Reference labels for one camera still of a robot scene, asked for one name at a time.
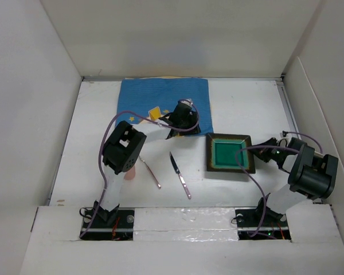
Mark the pink plastic cup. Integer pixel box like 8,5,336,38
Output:
124,166,136,180

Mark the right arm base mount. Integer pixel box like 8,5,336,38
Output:
231,207,291,241

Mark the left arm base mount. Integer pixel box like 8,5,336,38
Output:
80,207,135,241

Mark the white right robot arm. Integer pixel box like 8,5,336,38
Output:
249,137,339,226

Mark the blue cartoon placemat cloth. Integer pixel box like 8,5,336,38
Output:
117,78,213,135

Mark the pink handled knife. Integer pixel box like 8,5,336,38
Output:
169,152,191,200

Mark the green square plate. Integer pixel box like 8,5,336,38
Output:
206,133,256,174

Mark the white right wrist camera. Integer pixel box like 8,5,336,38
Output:
278,131,289,147

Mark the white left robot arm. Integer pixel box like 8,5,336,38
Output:
91,99,201,227

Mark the pink handled fork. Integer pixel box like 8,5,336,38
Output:
139,156,162,189

